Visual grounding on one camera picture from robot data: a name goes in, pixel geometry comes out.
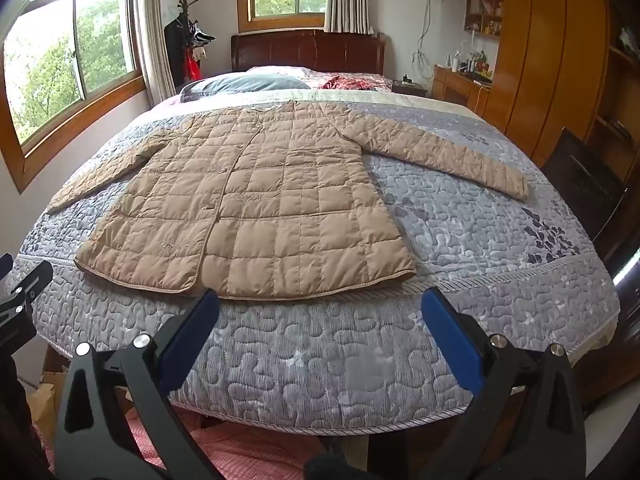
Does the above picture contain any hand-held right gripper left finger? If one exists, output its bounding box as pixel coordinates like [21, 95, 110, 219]
[54, 288, 221, 480]

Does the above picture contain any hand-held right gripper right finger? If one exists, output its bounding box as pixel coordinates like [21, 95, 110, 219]
[421, 287, 587, 480]

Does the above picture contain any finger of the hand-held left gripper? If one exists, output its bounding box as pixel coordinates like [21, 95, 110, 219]
[0, 254, 54, 356]

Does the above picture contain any tan quilted jacket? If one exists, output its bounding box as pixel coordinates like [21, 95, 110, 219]
[46, 100, 530, 301]

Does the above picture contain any grey floral quilted bedspread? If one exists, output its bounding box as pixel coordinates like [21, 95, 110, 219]
[12, 87, 621, 433]

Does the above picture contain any cardboard box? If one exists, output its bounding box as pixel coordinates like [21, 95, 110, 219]
[25, 365, 68, 441]

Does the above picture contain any pink checkered clothing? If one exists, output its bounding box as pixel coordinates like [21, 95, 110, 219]
[125, 407, 331, 480]

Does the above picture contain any black chair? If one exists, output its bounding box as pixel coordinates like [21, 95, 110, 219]
[542, 127, 628, 261]

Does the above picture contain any large wooden framed window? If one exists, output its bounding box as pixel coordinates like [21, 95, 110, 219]
[0, 0, 148, 193]

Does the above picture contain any wooden desk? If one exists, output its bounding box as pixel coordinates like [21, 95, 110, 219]
[432, 64, 496, 116]

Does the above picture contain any dark wooden nightstand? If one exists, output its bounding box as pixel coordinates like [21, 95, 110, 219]
[391, 80, 428, 98]

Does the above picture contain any grey pillow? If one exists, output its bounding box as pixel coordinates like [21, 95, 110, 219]
[179, 72, 312, 103]

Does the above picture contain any pink floral bedding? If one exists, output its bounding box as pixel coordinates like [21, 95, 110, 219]
[247, 66, 396, 92]

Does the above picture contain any red hanging bag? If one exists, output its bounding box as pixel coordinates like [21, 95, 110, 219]
[184, 47, 203, 83]

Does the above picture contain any red patterned cloth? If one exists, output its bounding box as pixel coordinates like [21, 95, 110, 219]
[320, 75, 373, 92]

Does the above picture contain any white curtain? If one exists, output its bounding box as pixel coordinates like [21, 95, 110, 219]
[131, 0, 178, 108]

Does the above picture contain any open wooden bookshelf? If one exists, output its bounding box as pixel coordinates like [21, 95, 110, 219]
[590, 10, 640, 186]

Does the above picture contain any wooden wardrobe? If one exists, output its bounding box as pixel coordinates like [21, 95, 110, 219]
[442, 0, 616, 171]

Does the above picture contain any wooden bed headboard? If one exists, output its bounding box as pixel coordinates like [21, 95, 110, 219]
[231, 30, 387, 77]

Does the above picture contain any wooden coat rack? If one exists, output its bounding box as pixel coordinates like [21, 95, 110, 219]
[177, 0, 201, 86]

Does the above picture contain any hanging white cable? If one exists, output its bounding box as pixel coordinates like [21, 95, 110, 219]
[412, 0, 436, 81]

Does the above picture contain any wooden wall shelf niche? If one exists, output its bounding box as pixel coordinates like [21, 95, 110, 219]
[464, 0, 503, 36]

